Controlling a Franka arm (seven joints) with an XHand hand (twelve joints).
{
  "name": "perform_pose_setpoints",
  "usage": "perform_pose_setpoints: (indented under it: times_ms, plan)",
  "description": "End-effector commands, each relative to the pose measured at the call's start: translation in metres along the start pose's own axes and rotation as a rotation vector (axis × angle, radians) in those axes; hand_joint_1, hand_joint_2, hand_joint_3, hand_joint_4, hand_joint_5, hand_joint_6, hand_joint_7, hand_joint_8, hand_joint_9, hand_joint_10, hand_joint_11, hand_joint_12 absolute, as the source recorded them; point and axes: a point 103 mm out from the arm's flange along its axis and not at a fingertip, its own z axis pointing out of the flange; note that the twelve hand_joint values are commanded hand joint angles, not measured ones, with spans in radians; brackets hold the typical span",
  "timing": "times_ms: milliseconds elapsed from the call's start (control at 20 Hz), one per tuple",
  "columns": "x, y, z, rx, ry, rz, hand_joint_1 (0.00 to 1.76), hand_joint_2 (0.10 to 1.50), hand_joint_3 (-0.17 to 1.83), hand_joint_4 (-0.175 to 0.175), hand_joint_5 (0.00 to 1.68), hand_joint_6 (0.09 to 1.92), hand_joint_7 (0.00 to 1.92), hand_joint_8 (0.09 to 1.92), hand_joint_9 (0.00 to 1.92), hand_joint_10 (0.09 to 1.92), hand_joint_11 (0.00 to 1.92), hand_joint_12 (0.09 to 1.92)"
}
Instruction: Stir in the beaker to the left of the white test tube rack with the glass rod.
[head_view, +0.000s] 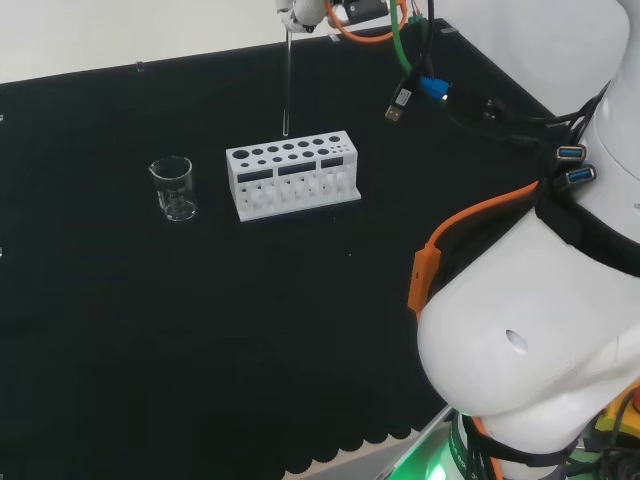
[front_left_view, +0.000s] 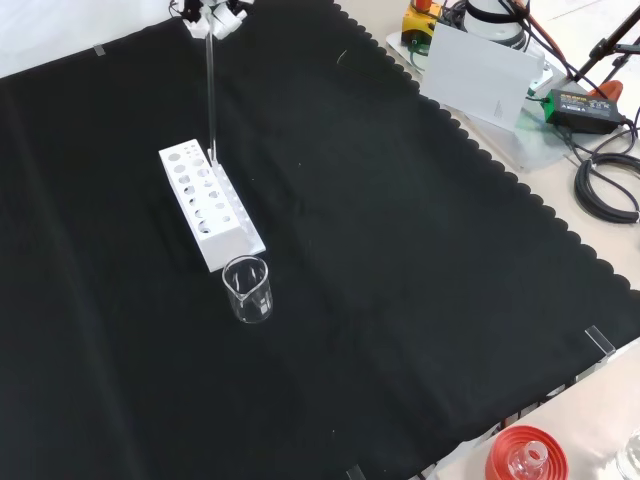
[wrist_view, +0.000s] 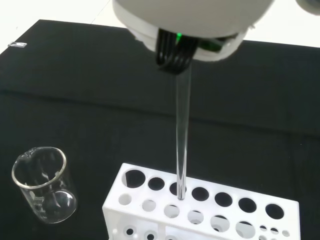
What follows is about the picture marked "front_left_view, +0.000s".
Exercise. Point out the white test tube rack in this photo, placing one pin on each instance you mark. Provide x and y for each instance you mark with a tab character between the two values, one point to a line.
220	240

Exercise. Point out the grey metal base plate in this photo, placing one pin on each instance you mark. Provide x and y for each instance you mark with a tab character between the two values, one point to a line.
540	145

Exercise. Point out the black cloth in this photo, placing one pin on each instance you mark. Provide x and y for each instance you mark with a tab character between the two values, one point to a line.
350	250

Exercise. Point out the orange clamp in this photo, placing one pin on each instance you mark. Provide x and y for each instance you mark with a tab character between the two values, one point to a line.
612	89

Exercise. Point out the yellow stop button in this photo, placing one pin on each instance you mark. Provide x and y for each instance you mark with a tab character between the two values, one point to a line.
419	22

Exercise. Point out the red ribbed funnel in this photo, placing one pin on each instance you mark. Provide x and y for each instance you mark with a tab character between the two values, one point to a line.
502	450

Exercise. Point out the small clear glass flask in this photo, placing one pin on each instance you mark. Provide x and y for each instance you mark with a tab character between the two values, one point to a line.
529	460

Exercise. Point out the black tripod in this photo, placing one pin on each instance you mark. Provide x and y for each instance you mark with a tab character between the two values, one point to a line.
607	40

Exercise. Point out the grey tape piece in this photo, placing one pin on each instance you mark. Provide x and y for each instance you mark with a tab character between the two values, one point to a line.
99	50

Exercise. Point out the clear glass vessel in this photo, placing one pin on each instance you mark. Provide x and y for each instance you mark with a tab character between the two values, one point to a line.
631	457

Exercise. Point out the clear glass beaker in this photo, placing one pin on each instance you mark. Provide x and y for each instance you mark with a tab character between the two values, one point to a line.
248	300

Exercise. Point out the clear glass rod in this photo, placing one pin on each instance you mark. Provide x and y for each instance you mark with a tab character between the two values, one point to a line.
212	100

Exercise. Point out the clear acrylic clip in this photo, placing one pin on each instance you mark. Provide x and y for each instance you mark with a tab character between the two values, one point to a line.
600	341
354	473

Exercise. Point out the black power adapter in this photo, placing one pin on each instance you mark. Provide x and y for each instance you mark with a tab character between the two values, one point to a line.
582	111

